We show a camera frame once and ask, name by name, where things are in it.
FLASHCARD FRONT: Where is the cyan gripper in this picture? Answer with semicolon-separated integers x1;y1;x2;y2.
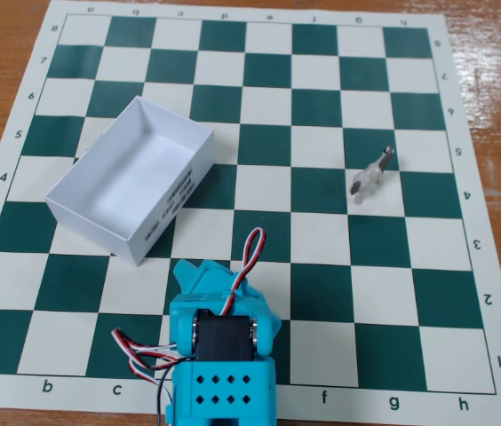
174;259;274;312

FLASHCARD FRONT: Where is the small grey white toy horse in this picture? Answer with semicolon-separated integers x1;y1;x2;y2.
349;145;396;207

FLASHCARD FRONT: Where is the white cardboard box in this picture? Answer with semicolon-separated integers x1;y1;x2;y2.
44;94;216;267

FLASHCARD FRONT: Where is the green white chessboard mat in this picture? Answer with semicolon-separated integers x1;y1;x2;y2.
0;0;501;421

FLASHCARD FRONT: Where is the red white black cable loop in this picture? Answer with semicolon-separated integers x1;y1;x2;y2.
221;226;267;317

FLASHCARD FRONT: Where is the red white black cable bundle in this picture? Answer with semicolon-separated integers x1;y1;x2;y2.
112;327;181;426

